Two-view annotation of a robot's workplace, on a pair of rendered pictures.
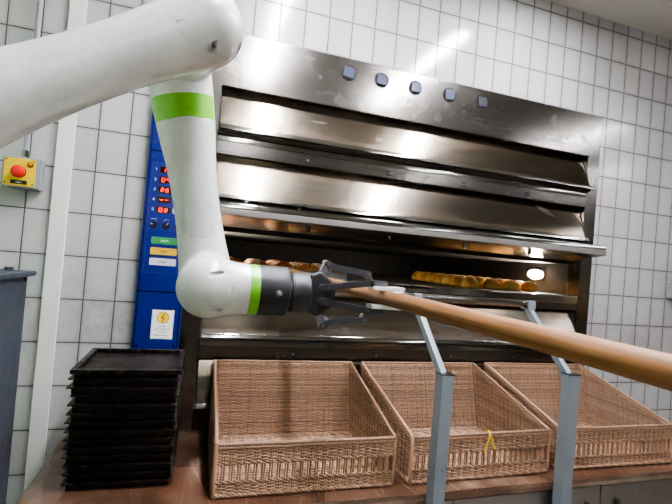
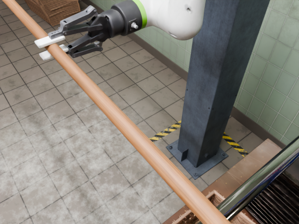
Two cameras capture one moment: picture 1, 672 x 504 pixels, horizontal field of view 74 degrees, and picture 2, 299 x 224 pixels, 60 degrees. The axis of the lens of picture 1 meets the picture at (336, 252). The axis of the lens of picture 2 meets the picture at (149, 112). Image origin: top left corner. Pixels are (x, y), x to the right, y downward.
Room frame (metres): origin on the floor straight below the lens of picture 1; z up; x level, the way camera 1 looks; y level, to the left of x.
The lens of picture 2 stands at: (1.53, -0.06, 1.58)
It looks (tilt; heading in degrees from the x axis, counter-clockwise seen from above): 48 degrees down; 160
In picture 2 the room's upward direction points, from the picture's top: straight up
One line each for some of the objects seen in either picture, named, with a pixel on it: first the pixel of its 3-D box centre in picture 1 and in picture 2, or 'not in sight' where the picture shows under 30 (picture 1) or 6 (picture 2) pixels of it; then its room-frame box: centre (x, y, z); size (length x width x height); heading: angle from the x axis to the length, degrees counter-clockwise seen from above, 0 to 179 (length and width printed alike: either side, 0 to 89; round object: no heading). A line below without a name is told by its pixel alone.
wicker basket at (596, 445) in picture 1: (570, 408); not in sight; (1.89, -1.05, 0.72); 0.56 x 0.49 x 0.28; 106
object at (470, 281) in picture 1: (470, 280); not in sight; (2.55, -0.79, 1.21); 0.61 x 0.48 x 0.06; 18
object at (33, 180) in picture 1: (23, 173); not in sight; (1.45, 1.05, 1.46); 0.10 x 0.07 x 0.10; 108
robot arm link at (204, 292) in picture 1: (217, 286); (152, 9); (0.80, 0.21, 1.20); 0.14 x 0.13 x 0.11; 109
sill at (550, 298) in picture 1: (414, 289); not in sight; (1.97, -0.36, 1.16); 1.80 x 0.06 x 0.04; 108
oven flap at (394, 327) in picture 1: (414, 322); not in sight; (1.95, -0.37, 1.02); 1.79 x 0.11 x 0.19; 108
